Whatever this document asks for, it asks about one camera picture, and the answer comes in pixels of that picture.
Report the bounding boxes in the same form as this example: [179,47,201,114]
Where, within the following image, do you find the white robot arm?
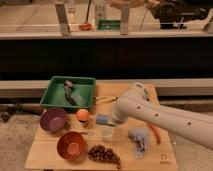
[111,83,213,150]

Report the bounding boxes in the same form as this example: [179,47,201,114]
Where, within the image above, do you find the right grey post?
[120,1,130,35]

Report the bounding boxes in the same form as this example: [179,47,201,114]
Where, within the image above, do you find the metal tongs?
[94,96,118,104]

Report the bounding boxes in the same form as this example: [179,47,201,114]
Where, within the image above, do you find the metal spoon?
[79,132,94,135]

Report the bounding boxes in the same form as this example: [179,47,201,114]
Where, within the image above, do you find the bunch of dark grapes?
[88,145,121,169]

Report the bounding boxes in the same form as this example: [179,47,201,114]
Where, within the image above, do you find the purple bowl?
[40,108,67,133]

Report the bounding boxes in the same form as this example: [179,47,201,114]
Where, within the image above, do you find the blue sponge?
[96,114,109,124]

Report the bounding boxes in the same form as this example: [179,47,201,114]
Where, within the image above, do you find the grey crumpled cloth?
[128,128,150,159]

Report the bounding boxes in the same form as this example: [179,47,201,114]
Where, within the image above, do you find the grey tool in tray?
[63,80,77,106]

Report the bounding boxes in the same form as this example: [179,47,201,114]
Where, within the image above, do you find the green box in background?
[98,19,120,30]

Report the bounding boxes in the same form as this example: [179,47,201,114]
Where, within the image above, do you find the black machine in background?
[150,0,213,29]

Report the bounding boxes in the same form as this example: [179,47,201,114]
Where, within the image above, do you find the green plastic tray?
[40,76,96,111]

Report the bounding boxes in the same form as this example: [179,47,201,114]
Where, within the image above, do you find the copper orange bowl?
[57,131,86,160]

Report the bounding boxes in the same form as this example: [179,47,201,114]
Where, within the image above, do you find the wooden board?
[24,82,179,171]

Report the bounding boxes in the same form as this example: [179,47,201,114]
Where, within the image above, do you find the grey post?
[120,1,130,35]
[55,3,70,36]

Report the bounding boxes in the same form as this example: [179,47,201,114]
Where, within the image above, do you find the clear paper cup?
[98,125,115,140]

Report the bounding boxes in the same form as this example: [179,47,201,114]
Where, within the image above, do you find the orange ball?
[76,109,90,122]

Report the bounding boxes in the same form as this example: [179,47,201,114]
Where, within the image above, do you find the left grey post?
[55,3,70,36]

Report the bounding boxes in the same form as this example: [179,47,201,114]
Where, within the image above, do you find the red orange background object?
[79,23,92,30]

